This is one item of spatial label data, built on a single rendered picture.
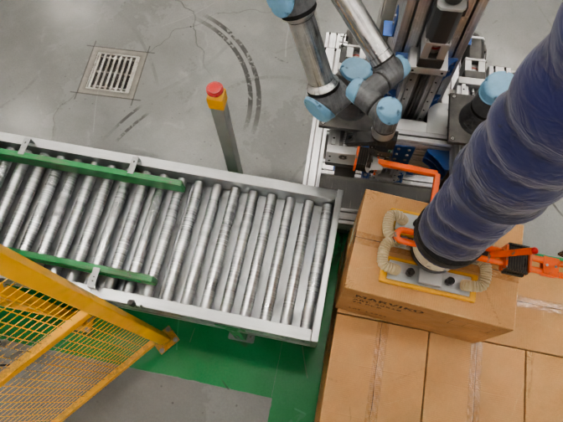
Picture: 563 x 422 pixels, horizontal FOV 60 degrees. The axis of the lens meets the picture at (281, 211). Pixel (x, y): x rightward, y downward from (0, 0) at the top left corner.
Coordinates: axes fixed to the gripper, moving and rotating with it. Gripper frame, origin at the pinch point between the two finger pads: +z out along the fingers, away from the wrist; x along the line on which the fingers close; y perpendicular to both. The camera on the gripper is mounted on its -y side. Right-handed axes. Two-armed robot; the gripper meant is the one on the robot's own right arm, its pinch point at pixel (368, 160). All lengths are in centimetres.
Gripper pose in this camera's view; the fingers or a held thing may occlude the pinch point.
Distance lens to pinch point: 182.2
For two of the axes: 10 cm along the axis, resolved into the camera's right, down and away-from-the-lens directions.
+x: 2.4, -9.0, 3.6
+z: 0.3, 3.7, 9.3
